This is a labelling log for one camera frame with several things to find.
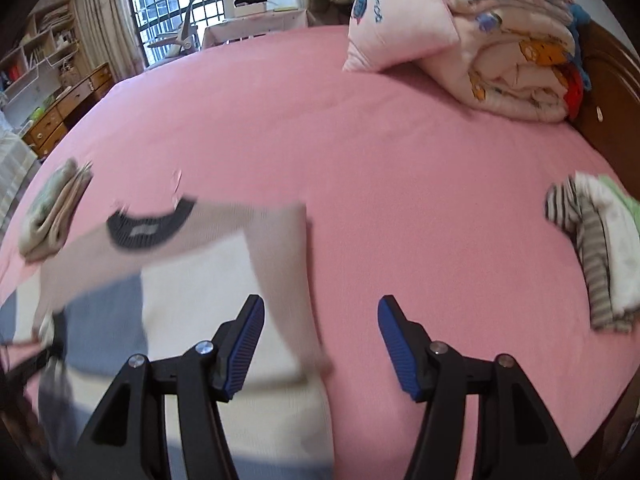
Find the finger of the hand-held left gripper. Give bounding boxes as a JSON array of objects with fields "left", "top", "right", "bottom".
[{"left": 10, "top": 310, "right": 68, "bottom": 386}]

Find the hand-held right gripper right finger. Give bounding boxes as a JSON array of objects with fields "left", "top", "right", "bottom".
[{"left": 377, "top": 295, "right": 583, "bottom": 480}]

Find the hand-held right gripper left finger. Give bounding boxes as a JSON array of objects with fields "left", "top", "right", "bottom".
[{"left": 59, "top": 294, "right": 266, "bottom": 480}]

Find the blue and grey knit sweater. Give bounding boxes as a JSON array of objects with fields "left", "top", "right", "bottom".
[{"left": 0, "top": 195, "right": 336, "bottom": 480}]

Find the folded green beige knit sweater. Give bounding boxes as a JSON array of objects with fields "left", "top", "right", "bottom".
[{"left": 19, "top": 157, "right": 96, "bottom": 263}]

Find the white striped bedding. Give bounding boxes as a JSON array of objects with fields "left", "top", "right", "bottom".
[{"left": 0, "top": 127, "right": 42, "bottom": 233}]

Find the pink bed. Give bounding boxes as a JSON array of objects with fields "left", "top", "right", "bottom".
[{"left": 0, "top": 24, "right": 631, "bottom": 480}]

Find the grey striped garment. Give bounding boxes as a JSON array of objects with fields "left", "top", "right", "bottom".
[{"left": 545, "top": 175, "right": 636, "bottom": 333}]

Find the wooden dresser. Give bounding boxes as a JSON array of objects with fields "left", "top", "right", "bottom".
[{"left": 22, "top": 62, "right": 114, "bottom": 161}]

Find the white garment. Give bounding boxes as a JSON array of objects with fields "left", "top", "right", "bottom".
[{"left": 575, "top": 172, "right": 640, "bottom": 313}]

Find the light green garment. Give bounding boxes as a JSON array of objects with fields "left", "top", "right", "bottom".
[{"left": 597, "top": 174, "right": 640, "bottom": 223}]

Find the white bookshelf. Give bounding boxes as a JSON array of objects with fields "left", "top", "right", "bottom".
[{"left": 0, "top": 0, "right": 82, "bottom": 133}]

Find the wooden headboard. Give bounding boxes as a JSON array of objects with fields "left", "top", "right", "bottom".
[{"left": 570, "top": 20, "right": 640, "bottom": 206}]

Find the grey office chair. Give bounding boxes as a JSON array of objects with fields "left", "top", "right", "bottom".
[{"left": 147, "top": 0, "right": 207, "bottom": 58}]

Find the folded cartoon print quilt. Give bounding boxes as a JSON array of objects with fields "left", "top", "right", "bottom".
[{"left": 430, "top": 0, "right": 586, "bottom": 123}]

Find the beige curtain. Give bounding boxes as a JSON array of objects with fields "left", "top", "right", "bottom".
[{"left": 75, "top": 0, "right": 146, "bottom": 83}]

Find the white box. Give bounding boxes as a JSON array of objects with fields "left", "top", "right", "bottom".
[{"left": 234, "top": 0, "right": 269, "bottom": 18}]

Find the barred window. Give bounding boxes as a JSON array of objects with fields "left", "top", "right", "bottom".
[{"left": 122, "top": 0, "right": 236, "bottom": 68}]

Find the blue and red fabric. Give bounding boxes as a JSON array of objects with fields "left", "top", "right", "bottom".
[{"left": 567, "top": 2, "right": 595, "bottom": 118}]

